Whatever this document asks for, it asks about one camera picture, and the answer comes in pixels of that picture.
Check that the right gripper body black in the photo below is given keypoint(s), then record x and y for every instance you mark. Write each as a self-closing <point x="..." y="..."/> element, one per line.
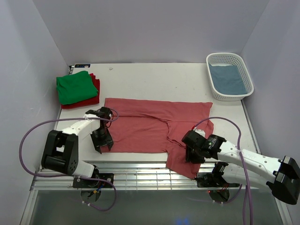
<point x="192" y="152"/>

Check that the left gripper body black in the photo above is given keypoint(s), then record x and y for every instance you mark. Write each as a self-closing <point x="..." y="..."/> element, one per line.
<point x="101" y="141"/>

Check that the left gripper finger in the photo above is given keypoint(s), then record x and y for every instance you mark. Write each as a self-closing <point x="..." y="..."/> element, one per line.
<point x="109" y="143"/>
<point x="98" y="146"/>

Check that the pink red t shirt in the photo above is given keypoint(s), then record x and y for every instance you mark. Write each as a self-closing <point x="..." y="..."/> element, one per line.
<point x="147" y="126"/>

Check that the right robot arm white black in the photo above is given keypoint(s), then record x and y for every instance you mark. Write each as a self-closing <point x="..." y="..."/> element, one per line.
<point x="242" y="167"/>

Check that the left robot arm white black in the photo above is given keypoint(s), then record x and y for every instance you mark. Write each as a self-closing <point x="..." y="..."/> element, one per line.
<point x="61" y="152"/>

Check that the folded red t shirt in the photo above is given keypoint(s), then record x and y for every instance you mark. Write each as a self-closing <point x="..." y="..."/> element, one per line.
<point x="91" y="101"/>

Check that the folded green t shirt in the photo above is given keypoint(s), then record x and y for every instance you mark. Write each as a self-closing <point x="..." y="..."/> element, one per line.
<point x="75" y="88"/>

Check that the blue label sticker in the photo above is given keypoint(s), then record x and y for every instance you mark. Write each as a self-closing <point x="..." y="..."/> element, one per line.
<point x="82" y="65"/>

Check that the blue t shirt in basket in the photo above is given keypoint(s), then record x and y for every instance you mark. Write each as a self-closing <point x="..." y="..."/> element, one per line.
<point x="227" y="80"/>

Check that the white plastic basket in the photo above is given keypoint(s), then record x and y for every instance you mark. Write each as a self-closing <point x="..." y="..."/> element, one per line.
<point x="227" y="59"/>

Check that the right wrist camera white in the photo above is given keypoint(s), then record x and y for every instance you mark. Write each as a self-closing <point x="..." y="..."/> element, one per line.
<point x="199" y="131"/>

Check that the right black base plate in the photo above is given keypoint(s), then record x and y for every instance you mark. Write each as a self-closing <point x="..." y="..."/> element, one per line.
<point x="212" y="180"/>

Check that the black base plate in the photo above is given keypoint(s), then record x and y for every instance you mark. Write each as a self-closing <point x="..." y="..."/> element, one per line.
<point x="212" y="180"/>
<point x="84" y="183"/>

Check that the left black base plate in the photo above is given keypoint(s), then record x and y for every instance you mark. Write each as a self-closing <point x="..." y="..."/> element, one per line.
<point x="84" y="183"/>

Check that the aluminium frame rail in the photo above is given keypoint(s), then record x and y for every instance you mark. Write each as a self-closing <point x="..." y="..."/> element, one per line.
<point x="152" y="176"/>

